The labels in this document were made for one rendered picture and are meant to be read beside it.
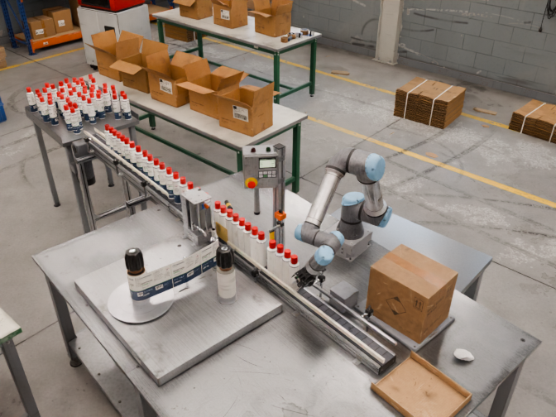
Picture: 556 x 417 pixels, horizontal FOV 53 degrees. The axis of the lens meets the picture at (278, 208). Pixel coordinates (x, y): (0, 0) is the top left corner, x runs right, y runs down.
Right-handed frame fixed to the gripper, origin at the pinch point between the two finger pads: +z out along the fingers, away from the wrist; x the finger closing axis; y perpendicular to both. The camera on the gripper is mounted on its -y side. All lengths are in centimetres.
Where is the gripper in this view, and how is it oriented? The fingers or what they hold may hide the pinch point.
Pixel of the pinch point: (299, 284)
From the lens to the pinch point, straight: 269.0
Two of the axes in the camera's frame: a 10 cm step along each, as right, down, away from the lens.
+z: -3.3, 5.1, 7.9
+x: 5.7, 7.8, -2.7
